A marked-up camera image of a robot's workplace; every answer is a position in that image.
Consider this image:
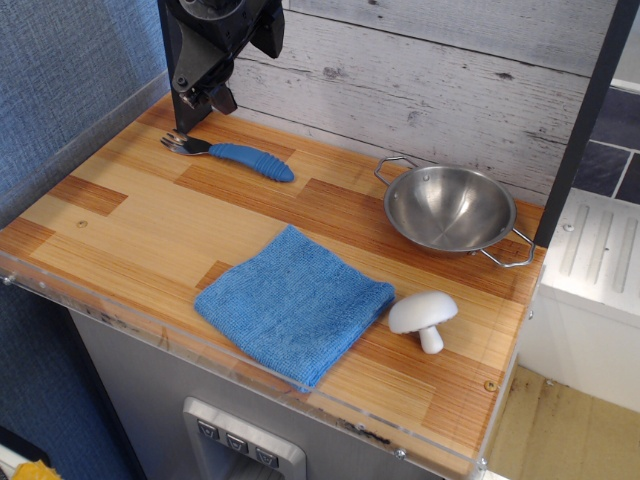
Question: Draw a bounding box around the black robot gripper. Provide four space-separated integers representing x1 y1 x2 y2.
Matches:
166 1 285 114

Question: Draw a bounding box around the blue cloth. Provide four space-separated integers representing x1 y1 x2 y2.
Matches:
194 225 395 391

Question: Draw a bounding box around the yellow object at corner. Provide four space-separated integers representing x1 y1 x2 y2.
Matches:
12 462 62 480

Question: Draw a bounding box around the white toy mushroom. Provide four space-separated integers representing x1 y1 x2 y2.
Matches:
388 291 458 355

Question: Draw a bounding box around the silver dispenser button panel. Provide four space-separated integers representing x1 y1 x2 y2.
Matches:
183 397 307 480

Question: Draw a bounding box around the white toy sink unit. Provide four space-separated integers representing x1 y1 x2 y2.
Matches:
518 189 639 411

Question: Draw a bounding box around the blue handled metal fork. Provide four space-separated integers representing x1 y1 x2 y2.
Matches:
160 131 295 183

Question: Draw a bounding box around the stainless steel bowl with handles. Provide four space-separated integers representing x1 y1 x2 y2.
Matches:
374 156 536 268

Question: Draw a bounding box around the black vertical frame post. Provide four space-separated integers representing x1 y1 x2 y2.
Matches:
534 0 639 248

